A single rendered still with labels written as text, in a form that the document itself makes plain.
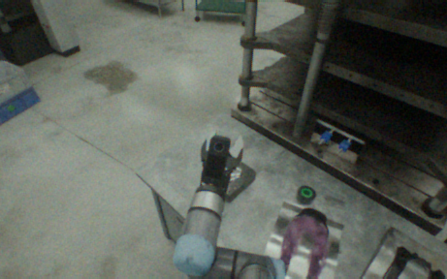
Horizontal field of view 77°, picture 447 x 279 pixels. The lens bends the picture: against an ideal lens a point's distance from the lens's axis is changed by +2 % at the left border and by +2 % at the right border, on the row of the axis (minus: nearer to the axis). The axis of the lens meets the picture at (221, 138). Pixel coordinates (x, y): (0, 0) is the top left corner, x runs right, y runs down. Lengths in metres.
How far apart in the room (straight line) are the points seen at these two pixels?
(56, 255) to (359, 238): 1.96
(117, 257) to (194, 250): 1.73
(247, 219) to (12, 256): 1.79
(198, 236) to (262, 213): 0.84
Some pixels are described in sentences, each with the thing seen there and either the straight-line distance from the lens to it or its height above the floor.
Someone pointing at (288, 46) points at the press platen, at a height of 1.29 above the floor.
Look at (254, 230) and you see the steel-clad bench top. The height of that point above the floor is 0.80.
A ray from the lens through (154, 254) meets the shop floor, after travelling 2.20.
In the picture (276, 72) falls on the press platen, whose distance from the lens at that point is 1.85.
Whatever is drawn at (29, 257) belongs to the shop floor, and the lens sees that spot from 2.53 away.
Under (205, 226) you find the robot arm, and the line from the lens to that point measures 0.57.
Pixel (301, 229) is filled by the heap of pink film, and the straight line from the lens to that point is 1.26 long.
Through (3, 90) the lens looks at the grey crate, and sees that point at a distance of 3.68.
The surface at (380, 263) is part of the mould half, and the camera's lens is 1.28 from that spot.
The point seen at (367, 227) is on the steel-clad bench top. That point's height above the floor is 0.80.
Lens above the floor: 1.97
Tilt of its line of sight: 44 degrees down
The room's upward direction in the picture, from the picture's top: straight up
